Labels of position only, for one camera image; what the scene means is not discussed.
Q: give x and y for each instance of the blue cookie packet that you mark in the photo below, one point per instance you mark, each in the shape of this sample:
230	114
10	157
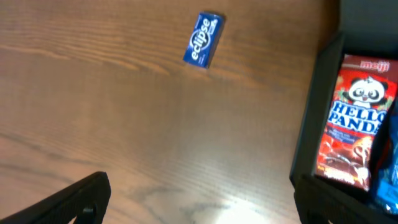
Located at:
385	195

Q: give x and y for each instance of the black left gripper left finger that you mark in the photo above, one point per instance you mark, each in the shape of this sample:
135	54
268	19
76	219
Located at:
84	201

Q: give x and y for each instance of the red Hello Panda box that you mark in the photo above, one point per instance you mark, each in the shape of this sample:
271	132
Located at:
364	91

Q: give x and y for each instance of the blue Eclipse mint tin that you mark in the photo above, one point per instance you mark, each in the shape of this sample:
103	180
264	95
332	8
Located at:
204	39

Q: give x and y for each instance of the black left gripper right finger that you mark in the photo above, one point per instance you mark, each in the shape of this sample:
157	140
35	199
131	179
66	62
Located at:
318	202

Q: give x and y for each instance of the dark green gift box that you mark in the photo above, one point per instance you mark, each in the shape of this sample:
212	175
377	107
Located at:
367	28

